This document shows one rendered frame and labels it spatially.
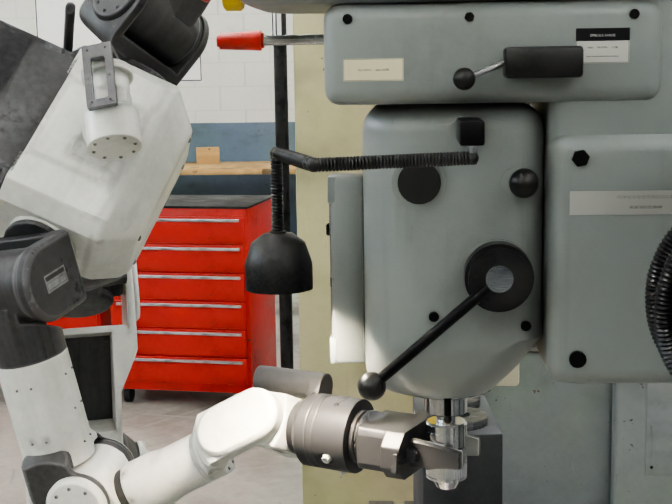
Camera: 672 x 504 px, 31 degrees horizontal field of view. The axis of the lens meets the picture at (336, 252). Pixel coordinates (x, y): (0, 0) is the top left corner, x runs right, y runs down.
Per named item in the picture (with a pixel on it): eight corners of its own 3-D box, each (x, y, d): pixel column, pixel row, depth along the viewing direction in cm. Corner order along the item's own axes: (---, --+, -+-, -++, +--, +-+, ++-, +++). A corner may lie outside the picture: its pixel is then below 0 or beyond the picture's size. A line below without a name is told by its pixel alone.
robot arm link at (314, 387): (306, 461, 142) (223, 447, 147) (345, 476, 151) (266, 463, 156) (326, 366, 145) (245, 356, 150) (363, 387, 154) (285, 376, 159)
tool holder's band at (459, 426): (425, 423, 142) (425, 414, 142) (465, 423, 142) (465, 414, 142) (426, 435, 137) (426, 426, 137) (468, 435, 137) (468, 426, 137)
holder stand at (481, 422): (422, 555, 185) (421, 426, 181) (412, 503, 206) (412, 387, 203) (502, 553, 185) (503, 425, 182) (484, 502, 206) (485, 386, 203)
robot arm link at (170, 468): (209, 497, 149) (83, 558, 154) (229, 460, 159) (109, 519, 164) (164, 425, 148) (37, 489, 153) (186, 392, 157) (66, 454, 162)
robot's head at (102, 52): (94, 139, 152) (75, 110, 145) (88, 79, 156) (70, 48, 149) (143, 129, 152) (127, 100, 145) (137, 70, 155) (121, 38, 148)
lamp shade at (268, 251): (240, 284, 133) (238, 228, 133) (304, 280, 135) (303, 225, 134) (252, 296, 127) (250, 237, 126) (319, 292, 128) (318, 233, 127)
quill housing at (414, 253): (362, 410, 129) (358, 105, 124) (369, 363, 149) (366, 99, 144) (545, 411, 128) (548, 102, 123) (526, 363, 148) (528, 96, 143)
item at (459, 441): (425, 468, 143) (425, 423, 142) (465, 468, 143) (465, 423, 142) (426, 482, 138) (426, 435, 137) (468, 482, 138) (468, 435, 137)
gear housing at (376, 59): (323, 105, 123) (321, 3, 121) (338, 98, 147) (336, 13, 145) (663, 101, 120) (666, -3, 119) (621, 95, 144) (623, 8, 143)
